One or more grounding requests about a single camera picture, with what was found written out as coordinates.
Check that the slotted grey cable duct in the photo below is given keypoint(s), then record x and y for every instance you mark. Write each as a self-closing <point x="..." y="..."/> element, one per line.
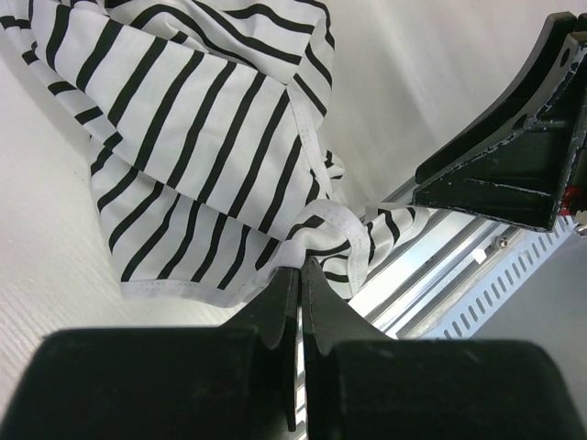
<point x="460" y="304"/>

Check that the white black-striped tank top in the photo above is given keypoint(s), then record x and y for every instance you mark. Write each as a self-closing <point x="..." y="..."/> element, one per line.
<point x="203" y="119"/>

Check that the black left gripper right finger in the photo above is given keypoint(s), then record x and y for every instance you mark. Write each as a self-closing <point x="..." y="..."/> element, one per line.
<point x="361" y="384"/>

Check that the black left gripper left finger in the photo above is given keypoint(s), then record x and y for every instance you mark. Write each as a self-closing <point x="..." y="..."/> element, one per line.
<point x="225" y="382"/>

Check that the aluminium mounting rail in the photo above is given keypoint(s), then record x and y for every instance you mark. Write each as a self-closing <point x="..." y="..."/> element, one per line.
<point x="447" y="242"/>

